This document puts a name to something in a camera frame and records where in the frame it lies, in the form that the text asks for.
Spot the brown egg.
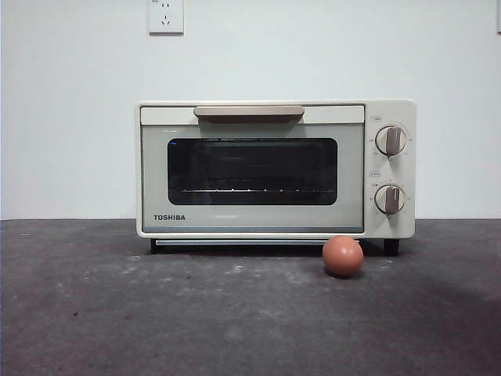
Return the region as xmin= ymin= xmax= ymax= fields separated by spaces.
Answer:
xmin=322 ymin=235 xmax=365 ymax=278

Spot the metal wire oven rack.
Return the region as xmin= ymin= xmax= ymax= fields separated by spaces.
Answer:
xmin=182 ymin=186 xmax=314 ymax=195

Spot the cream timer knob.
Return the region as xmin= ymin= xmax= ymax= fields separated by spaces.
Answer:
xmin=374 ymin=184 xmax=406 ymax=215

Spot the white wall socket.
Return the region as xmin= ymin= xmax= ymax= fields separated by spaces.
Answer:
xmin=147 ymin=0 xmax=185 ymax=36

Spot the cream temperature knob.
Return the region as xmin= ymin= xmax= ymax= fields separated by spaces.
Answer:
xmin=374 ymin=125 xmax=406 ymax=157

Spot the metal crumb tray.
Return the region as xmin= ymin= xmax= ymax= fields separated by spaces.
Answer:
xmin=155 ymin=239 xmax=360 ymax=247

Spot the glass oven door with handle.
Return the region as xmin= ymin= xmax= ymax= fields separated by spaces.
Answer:
xmin=139 ymin=104 xmax=366 ymax=234

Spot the cream Toshiba toaster oven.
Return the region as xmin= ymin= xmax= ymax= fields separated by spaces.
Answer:
xmin=135 ymin=99 xmax=416 ymax=258

